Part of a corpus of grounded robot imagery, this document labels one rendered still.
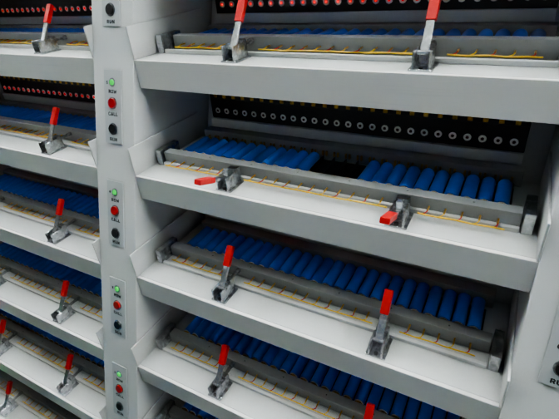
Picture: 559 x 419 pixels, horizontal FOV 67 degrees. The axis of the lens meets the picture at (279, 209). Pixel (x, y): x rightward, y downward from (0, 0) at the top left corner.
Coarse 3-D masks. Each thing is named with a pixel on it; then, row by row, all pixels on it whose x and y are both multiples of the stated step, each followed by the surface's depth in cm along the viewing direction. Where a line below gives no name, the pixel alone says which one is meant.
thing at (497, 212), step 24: (216, 168) 70; (240, 168) 68; (264, 168) 66; (288, 168) 65; (312, 192) 61; (336, 192) 61; (360, 192) 59; (384, 192) 57; (408, 192) 56; (432, 192) 56; (432, 216) 54; (480, 216) 52; (504, 216) 51
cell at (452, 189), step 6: (456, 174) 60; (462, 174) 60; (450, 180) 59; (456, 180) 59; (462, 180) 59; (450, 186) 57; (456, 186) 57; (444, 192) 57; (450, 192) 56; (456, 192) 56
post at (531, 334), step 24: (552, 144) 58; (552, 168) 52; (552, 192) 47; (552, 216) 45; (552, 240) 45; (552, 264) 45; (552, 288) 46; (528, 312) 47; (552, 312) 46; (528, 336) 48; (528, 360) 48; (528, 384) 49; (504, 408) 51; (528, 408) 49; (552, 408) 48
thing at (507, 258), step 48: (144, 144) 73; (384, 144) 68; (432, 144) 65; (144, 192) 74; (192, 192) 68; (240, 192) 65; (288, 192) 64; (528, 192) 58; (336, 240) 58; (384, 240) 54; (432, 240) 51; (480, 240) 50; (528, 240) 49; (528, 288) 48
